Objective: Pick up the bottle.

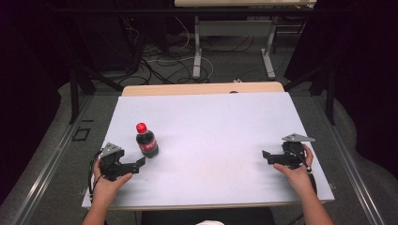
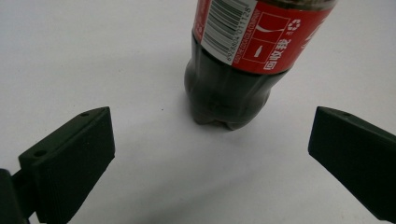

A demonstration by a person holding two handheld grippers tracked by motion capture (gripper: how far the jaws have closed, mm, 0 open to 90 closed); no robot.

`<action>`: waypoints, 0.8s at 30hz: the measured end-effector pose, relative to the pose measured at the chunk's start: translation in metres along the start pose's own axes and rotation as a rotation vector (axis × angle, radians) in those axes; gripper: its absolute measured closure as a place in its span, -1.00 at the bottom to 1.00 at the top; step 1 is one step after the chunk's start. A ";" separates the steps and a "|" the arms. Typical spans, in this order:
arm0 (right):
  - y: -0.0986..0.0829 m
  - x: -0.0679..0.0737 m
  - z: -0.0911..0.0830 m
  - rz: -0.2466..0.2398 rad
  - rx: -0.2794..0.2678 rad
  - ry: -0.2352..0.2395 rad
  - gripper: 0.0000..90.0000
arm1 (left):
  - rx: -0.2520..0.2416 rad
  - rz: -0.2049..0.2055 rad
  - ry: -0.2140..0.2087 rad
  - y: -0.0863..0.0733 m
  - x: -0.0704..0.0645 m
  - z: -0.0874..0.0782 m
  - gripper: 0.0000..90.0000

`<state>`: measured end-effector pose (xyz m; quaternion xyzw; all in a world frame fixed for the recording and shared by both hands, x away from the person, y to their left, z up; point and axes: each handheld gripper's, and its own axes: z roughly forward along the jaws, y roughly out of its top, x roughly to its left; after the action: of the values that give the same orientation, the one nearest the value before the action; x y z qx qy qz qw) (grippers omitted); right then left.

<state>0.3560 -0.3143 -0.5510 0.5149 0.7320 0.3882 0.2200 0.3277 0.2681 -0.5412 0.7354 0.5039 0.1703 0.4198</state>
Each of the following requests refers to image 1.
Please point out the white table cover sheet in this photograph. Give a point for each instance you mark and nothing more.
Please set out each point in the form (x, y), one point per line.
(212, 131)

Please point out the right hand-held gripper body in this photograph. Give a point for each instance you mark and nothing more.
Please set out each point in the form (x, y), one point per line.
(292, 154)

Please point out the black square floor hatch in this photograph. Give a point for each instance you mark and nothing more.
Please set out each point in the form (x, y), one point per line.
(81, 134)

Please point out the red bottle cap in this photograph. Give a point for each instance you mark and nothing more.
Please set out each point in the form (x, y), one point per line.
(141, 127)

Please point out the person's dark clothing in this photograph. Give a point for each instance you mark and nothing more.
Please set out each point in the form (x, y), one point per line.
(206, 216)

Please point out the black metal stand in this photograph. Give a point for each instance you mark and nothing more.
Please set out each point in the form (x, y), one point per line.
(328, 93)
(75, 90)

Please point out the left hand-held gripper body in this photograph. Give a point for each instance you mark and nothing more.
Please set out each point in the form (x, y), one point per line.
(110, 162)

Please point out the black curtain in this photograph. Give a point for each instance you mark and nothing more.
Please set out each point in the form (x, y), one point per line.
(28, 62)
(366, 68)

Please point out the white power strip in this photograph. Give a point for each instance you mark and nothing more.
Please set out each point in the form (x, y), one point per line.
(237, 80)

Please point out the white-legged desk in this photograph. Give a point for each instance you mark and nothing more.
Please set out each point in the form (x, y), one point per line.
(233, 28)

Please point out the cola bottle with red label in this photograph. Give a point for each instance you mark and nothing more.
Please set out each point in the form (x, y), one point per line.
(147, 145)

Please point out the person's left hand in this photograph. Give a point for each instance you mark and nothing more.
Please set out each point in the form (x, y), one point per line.
(104, 187)

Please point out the light wooden table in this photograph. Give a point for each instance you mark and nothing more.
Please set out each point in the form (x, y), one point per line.
(187, 89)

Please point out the person's right hand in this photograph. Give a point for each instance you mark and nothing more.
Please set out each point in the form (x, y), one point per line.
(298, 178)

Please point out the aluminium floor rail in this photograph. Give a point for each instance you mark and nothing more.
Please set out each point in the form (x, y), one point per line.
(47, 168)
(347, 168)

